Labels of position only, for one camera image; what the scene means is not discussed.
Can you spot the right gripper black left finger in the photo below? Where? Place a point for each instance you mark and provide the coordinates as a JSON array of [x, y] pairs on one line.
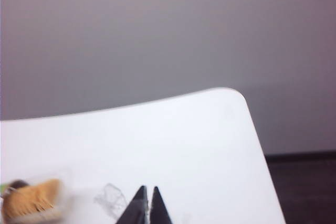
[[136, 211]]

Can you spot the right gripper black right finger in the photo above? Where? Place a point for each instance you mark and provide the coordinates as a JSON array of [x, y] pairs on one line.
[[160, 211]]

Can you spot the transparent plastic chips container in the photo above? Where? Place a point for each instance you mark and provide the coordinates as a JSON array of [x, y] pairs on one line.
[[110, 200]]

